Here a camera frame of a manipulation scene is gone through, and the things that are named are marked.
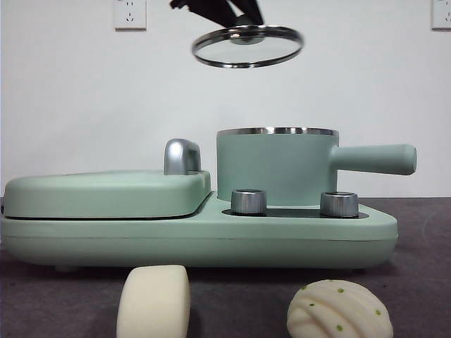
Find mint green saucepan with handle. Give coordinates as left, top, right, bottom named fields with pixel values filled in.
left=215, top=125, right=418, bottom=208

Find glass pot lid green knob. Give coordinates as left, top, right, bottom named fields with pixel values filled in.
left=192, top=13, right=304, bottom=70

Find chrome griddle lid handle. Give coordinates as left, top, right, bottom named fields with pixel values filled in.
left=163, top=138, right=202, bottom=176

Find chrome control knob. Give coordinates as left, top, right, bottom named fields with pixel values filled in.
left=230, top=189, right=267, bottom=215
left=319, top=191, right=360, bottom=217

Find white wall power outlet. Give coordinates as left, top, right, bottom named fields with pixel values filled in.
left=431, top=0, right=451, bottom=30
left=113, top=0, right=147, bottom=32

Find mint green breakfast maker base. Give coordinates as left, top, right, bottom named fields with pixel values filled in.
left=0, top=206, right=400, bottom=273

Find mint green griddle lid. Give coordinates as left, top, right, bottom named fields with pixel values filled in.
left=3, top=170, right=213, bottom=219

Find ridged white bun green specks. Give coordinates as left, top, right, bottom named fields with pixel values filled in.
left=287, top=278, right=395, bottom=338

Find plain smooth white bun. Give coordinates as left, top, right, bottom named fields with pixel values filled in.
left=116, top=265, right=191, bottom=338

